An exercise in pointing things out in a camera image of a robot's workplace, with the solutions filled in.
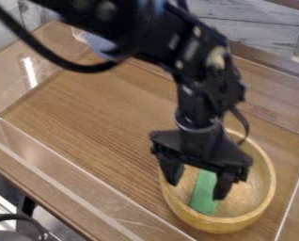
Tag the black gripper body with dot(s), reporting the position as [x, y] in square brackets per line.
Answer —
[210, 150]

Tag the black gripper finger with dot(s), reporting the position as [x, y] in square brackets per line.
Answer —
[173, 169]
[224, 185]

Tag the green rectangular block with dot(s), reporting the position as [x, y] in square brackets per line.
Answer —
[202, 199]

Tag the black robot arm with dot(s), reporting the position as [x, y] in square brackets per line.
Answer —
[162, 34]

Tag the brown wooden bowl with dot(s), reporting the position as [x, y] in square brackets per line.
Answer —
[245, 204]

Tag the black table leg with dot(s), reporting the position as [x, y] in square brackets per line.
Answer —
[29, 206]

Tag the clear acrylic front wall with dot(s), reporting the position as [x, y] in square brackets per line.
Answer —
[96, 209]

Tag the clear acrylic corner bracket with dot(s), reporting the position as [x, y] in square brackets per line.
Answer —
[80, 34]

